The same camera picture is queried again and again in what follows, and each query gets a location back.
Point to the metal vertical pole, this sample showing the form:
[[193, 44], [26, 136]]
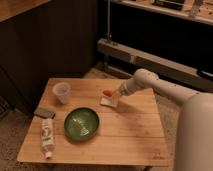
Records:
[[108, 20]]

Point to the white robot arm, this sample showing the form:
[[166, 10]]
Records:
[[194, 137]]

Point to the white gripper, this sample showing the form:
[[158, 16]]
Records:
[[126, 89]]

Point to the grey metal shelf beam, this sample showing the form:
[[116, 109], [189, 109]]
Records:
[[165, 67]]

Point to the orange red pepper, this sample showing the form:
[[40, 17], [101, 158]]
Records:
[[108, 93]]

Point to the green round plate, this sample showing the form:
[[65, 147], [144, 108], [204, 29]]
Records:
[[81, 124]]

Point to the dark rectangular sponge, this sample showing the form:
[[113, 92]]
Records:
[[44, 113]]

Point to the wooden table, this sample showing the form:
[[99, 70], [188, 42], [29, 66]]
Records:
[[130, 134]]

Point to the white tube with label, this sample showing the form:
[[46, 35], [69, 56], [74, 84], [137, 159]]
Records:
[[47, 138]]

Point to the translucent plastic cup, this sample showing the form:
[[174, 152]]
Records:
[[62, 92]]

